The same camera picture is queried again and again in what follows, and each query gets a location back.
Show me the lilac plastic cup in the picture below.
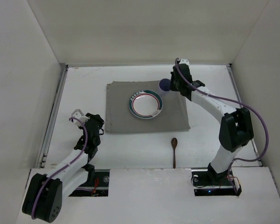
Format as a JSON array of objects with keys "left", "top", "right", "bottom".
[{"left": 158, "top": 78, "right": 171, "bottom": 97}]

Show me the grey cloth placemat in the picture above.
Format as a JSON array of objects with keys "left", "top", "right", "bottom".
[{"left": 105, "top": 81, "right": 190, "bottom": 134}]

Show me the white plate green red rim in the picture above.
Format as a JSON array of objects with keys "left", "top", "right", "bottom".
[{"left": 128, "top": 90, "right": 163, "bottom": 119}]

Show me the brown wooden spoon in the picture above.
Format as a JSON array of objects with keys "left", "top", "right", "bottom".
[{"left": 171, "top": 138, "right": 178, "bottom": 169}]

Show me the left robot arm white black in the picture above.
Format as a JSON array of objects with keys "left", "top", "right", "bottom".
[{"left": 21, "top": 110, "right": 105, "bottom": 223}]

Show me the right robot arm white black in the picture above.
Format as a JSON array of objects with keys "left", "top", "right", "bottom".
[{"left": 170, "top": 63, "right": 254, "bottom": 181}]

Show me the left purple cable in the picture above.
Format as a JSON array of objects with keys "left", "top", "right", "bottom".
[{"left": 30, "top": 118, "right": 88, "bottom": 220}]

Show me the purple cable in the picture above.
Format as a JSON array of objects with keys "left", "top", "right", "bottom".
[
  {"left": 30, "top": 118, "right": 88, "bottom": 220},
  {"left": 175, "top": 57, "right": 270, "bottom": 185}
]

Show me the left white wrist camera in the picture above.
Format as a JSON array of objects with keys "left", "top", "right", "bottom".
[{"left": 69, "top": 109, "right": 90, "bottom": 126}]

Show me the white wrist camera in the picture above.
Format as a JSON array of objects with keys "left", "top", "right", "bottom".
[
  {"left": 69, "top": 109, "right": 90, "bottom": 126},
  {"left": 175, "top": 58, "right": 190, "bottom": 66}
]

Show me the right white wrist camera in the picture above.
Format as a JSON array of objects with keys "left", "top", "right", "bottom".
[{"left": 175, "top": 58, "right": 190, "bottom": 66}]

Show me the right aluminium frame rail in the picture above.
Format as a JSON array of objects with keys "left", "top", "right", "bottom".
[{"left": 226, "top": 64, "right": 263, "bottom": 167}]

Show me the aluminium frame rail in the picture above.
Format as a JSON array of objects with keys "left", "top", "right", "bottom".
[
  {"left": 226, "top": 64, "right": 263, "bottom": 167},
  {"left": 34, "top": 63, "right": 68, "bottom": 168}
]

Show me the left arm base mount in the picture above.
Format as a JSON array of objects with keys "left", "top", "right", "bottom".
[{"left": 69, "top": 164, "right": 110, "bottom": 197}]

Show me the left aluminium frame rail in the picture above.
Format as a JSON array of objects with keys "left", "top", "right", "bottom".
[{"left": 34, "top": 63, "right": 68, "bottom": 168}]

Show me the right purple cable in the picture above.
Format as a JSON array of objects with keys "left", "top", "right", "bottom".
[{"left": 175, "top": 57, "right": 270, "bottom": 185}]

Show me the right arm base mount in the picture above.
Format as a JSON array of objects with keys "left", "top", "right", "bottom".
[{"left": 190, "top": 166, "right": 242, "bottom": 196}]

